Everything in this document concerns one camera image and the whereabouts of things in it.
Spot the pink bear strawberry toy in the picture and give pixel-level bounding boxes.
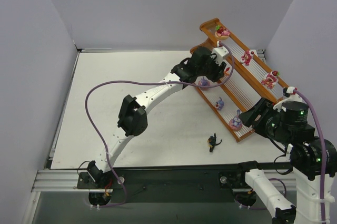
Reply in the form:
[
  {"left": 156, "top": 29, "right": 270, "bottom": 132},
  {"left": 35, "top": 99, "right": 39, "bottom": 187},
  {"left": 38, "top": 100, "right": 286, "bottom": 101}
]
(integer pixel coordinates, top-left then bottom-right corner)
[{"left": 215, "top": 25, "right": 230, "bottom": 40}]

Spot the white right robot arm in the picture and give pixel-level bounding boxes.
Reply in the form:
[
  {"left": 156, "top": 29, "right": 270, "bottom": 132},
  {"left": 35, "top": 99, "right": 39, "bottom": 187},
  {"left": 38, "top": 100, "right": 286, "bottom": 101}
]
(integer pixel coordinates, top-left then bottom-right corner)
[{"left": 239, "top": 97, "right": 336, "bottom": 223}]

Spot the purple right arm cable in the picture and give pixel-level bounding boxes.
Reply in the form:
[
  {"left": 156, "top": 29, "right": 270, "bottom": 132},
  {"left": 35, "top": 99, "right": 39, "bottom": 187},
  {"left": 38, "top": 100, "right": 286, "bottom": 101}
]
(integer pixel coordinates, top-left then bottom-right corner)
[{"left": 235, "top": 89, "right": 327, "bottom": 224}]

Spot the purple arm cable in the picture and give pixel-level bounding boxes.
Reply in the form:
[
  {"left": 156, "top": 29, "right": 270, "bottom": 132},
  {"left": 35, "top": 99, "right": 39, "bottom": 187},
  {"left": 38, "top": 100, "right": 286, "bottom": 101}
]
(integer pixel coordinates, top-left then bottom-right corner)
[
  {"left": 85, "top": 41, "right": 236, "bottom": 208},
  {"left": 235, "top": 89, "right": 327, "bottom": 224}
]

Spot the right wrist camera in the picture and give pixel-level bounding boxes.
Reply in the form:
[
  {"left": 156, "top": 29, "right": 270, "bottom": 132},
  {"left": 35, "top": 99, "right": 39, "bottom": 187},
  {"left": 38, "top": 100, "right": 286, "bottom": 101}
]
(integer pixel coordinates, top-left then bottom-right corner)
[{"left": 273, "top": 86, "right": 303, "bottom": 112}]

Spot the pink bear cake toy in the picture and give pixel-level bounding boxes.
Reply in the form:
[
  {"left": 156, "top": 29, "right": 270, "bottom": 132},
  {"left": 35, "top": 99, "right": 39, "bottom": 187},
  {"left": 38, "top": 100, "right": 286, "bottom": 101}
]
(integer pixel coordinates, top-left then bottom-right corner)
[{"left": 240, "top": 50, "right": 255, "bottom": 66}]

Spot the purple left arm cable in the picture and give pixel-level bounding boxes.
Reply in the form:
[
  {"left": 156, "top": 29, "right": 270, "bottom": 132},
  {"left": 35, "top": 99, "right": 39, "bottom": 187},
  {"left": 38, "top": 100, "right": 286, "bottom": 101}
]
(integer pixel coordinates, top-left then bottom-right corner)
[{"left": 85, "top": 41, "right": 236, "bottom": 208}]

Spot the purple bunny toy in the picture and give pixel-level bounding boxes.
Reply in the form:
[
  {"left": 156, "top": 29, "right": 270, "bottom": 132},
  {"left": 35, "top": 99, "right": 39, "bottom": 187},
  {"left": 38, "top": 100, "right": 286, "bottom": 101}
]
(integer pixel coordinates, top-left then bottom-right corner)
[{"left": 214, "top": 97, "right": 225, "bottom": 111}]

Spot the black dragon toy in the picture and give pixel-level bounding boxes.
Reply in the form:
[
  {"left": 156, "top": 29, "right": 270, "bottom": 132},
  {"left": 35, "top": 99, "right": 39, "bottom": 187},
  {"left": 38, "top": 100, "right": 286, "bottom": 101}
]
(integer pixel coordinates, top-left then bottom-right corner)
[{"left": 207, "top": 133, "right": 223, "bottom": 153}]

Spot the orange dragon toy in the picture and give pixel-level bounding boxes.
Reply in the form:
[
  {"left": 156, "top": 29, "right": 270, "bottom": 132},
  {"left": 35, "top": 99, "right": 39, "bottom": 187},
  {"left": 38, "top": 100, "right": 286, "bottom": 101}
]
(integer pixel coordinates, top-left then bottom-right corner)
[{"left": 224, "top": 67, "right": 231, "bottom": 76}]

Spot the wooden tiered shelf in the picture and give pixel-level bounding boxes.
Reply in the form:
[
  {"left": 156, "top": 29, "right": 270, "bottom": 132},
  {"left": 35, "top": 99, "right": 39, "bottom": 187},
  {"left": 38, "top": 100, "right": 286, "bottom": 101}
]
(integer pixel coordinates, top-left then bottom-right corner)
[{"left": 196, "top": 18, "right": 288, "bottom": 142}]

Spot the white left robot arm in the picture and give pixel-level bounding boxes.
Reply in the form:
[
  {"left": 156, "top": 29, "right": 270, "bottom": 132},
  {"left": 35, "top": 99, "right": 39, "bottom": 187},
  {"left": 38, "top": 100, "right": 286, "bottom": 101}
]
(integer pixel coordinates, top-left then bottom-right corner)
[{"left": 87, "top": 46, "right": 231, "bottom": 184}]

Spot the purple creature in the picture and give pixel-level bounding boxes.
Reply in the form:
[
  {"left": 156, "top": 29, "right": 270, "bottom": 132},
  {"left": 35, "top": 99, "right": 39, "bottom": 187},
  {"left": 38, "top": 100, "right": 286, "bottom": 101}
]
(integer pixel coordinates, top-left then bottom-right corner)
[{"left": 197, "top": 76, "right": 210, "bottom": 91}]

